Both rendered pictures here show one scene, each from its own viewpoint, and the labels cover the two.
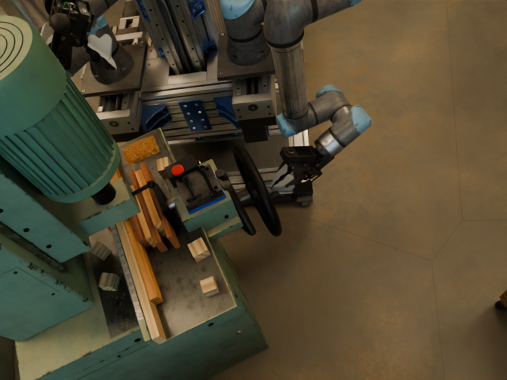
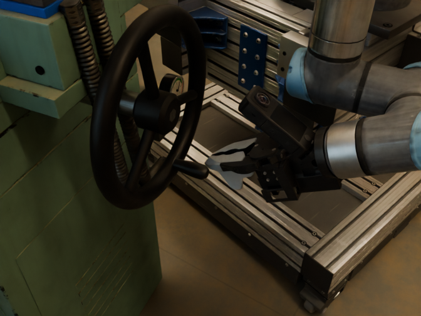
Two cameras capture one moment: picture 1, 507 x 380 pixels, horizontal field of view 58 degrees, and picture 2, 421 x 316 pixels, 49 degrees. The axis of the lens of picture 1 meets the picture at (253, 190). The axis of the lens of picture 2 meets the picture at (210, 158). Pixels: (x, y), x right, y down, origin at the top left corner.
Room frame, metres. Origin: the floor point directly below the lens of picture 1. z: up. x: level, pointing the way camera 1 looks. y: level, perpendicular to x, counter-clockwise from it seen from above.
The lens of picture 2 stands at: (0.27, -0.37, 1.19)
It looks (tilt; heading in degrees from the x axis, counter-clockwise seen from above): 41 degrees down; 34
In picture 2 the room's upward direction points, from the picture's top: straight up
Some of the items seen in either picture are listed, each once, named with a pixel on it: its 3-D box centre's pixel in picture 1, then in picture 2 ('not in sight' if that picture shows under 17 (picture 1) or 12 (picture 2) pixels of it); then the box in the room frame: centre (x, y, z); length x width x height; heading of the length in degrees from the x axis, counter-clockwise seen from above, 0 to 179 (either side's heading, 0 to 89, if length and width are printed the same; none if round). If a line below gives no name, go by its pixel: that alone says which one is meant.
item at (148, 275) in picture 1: (124, 201); not in sight; (0.69, 0.34, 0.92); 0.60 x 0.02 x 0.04; 9
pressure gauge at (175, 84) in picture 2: not in sight; (170, 92); (0.91, 0.16, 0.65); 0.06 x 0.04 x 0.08; 9
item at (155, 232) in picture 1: (148, 209); not in sight; (0.64, 0.28, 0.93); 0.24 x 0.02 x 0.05; 9
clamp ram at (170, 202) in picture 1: (176, 201); not in sight; (0.63, 0.20, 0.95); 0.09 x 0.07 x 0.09; 9
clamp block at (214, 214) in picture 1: (201, 197); (49, 26); (0.64, 0.13, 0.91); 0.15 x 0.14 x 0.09; 9
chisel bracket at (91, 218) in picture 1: (106, 207); not in sight; (0.62, 0.35, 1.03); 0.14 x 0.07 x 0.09; 99
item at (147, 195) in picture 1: (152, 203); not in sight; (0.65, 0.26, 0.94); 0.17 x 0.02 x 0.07; 9
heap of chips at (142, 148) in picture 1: (139, 148); not in sight; (0.86, 0.28, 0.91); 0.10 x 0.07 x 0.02; 99
